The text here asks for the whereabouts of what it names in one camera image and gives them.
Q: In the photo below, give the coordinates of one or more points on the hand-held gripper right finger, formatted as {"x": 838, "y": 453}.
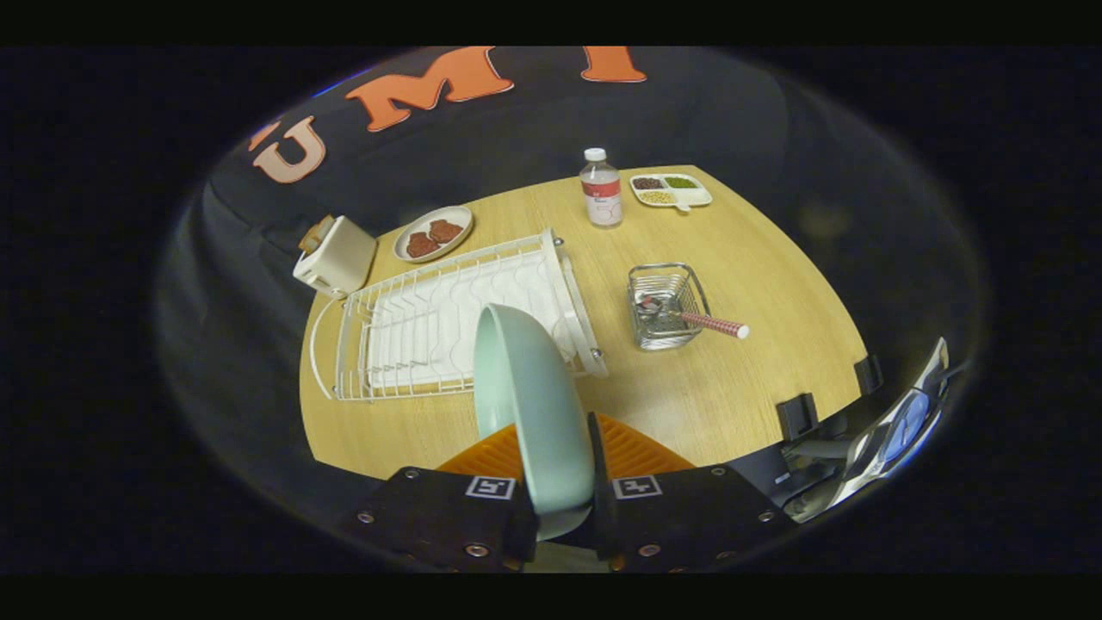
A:
{"x": 603, "y": 499}

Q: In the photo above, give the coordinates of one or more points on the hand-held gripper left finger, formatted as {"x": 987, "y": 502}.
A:
{"x": 430, "y": 517}

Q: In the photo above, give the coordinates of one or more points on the pale green plate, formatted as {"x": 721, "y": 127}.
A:
{"x": 534, "y": 405}

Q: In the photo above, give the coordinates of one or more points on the beige round plate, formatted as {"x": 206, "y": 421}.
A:
{"x": 461, "y": 220}

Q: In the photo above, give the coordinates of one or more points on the white divided dish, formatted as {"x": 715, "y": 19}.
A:
{"x": 699, "y": 196}

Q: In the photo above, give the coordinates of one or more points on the black table clamp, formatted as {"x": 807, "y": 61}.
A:
{"x": 868, "y": 375}
{"x": 796, "y": 416}

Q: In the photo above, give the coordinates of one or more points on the red meat piece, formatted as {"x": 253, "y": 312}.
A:
{"x": 445, "y": 231}
{"x": 422, "y": 244}

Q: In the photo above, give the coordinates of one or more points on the cream toaster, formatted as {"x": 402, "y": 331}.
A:
{"x": 340, "y": 258}

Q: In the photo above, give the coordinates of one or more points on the brown bread slice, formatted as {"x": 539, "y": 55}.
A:
{"x": 316, "y": 234}

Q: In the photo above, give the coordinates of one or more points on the clear plastic water bottle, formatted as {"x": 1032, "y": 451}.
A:
{"x": 601, "y": 194}

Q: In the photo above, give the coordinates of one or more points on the pile of yellow beans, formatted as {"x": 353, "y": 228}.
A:
{"x": 657, "y": 197}

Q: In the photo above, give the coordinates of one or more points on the pile of dark red beans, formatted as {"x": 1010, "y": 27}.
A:
{"x": 647, "y": 183}

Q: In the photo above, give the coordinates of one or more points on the pile of green beans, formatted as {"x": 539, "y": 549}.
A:
{"x": 680, "y": 182}

